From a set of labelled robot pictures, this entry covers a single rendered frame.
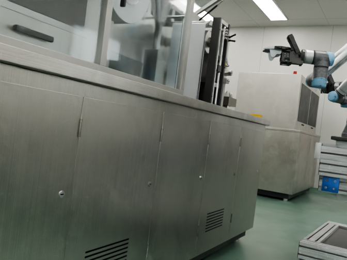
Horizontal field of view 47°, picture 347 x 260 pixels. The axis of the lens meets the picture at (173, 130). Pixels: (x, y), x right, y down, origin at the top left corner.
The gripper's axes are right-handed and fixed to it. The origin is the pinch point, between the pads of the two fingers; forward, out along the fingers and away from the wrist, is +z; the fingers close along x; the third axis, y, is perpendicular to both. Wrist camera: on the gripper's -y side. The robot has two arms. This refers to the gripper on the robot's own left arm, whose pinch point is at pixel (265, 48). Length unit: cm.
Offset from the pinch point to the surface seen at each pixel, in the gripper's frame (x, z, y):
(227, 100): 75, 14, 13
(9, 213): -108, 72, 91
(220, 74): 35.2, 22.2, 6.6
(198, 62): 33.5, 36.5, 0.7
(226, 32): 29.2, 21.3, -18.8
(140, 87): -71, 50, 46
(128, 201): -60, 51, 86
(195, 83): 35, 37, 14
